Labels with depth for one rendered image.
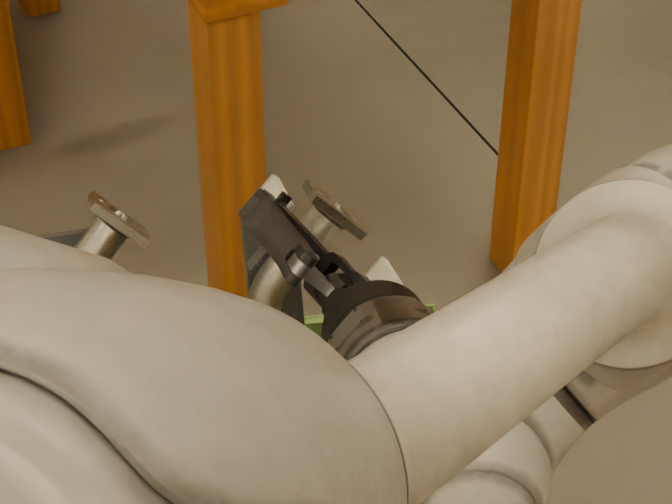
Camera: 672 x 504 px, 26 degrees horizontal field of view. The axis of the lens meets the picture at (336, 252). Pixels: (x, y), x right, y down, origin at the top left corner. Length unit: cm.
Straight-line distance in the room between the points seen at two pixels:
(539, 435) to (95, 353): 60
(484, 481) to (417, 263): 218
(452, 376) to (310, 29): 315
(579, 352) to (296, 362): 34
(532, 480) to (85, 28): 303
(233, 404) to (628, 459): 236
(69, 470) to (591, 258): 45
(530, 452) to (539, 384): 20
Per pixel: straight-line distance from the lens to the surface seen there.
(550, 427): 83
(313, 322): 140
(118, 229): 117
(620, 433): 266
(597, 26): 375
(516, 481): 79
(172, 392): 25
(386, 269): 117
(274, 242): 102
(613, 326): 66
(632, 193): 79
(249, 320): 30
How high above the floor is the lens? 191
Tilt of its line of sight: 40 degrees down
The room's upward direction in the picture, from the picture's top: straight up
